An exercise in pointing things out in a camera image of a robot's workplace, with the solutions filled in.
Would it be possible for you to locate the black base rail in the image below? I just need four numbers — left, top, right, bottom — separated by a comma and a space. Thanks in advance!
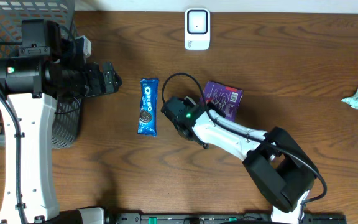
105, 213, 347, 224

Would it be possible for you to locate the blue Oreo cookie pack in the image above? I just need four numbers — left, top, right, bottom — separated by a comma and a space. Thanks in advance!
137, 78, 159, 136

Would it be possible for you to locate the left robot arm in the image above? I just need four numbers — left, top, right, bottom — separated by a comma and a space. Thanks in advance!
0, 19, 122, 223

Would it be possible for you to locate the white barcode scanner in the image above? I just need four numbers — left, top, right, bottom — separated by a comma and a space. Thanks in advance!
184, 8, 211, 50

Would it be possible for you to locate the grey plastic mesh basket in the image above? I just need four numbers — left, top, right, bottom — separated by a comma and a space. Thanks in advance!
0, 0, 81, 149

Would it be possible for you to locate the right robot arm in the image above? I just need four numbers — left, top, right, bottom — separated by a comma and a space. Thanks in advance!
161, 97, 318, 223

